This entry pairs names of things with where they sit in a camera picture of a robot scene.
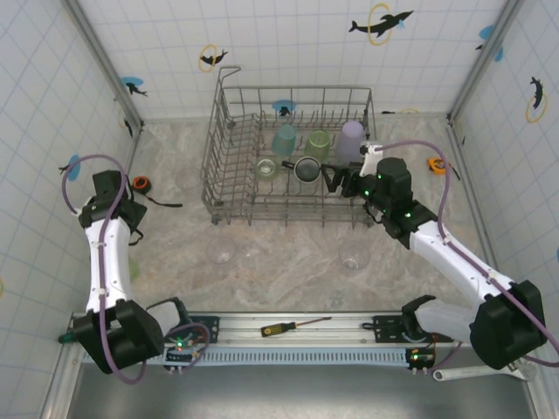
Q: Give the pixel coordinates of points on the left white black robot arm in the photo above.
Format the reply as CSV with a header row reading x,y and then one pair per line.
x,y
115,262

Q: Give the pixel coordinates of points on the aluminium mounting rail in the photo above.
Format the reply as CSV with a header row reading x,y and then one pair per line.
x,y
244,325

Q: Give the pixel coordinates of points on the aluminium frame post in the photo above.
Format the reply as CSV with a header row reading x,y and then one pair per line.
x,y
102,61
483,59

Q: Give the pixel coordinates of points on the purple plastic tumbler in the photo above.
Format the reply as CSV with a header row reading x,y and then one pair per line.
x,y
349,137

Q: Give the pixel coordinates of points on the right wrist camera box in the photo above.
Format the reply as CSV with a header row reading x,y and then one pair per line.
x,y
369,163

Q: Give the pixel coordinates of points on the yellow black screwdriver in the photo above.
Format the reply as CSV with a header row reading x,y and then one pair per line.
x,y
273,330

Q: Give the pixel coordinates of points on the steel sheet panel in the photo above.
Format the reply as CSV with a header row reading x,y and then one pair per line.
x,y
284,393

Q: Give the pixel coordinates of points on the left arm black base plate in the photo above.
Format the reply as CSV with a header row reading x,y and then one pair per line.
x,y
209,327

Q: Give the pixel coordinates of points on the yellow orange tape measure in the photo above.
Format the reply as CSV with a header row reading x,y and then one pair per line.
x,y
434,163

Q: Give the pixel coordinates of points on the teal textured plastic tumbler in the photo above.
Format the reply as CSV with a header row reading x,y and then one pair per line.
x,y
284,139

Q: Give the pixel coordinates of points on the orange black tape measure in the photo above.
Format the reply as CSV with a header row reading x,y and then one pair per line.
x,y
140,179

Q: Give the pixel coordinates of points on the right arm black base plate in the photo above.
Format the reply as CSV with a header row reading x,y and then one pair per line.
x,y
386,327

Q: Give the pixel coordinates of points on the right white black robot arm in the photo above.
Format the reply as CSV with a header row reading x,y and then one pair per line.
x,y
450,262

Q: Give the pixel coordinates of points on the black metal mug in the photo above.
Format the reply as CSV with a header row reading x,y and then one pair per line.
x,y
305,170

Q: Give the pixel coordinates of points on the blue disc fish decal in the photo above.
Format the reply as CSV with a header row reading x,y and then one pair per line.
x,y
131,83
74,168

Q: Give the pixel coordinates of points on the silver adjustable wrench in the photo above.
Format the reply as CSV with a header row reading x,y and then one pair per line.
x,y
454,374

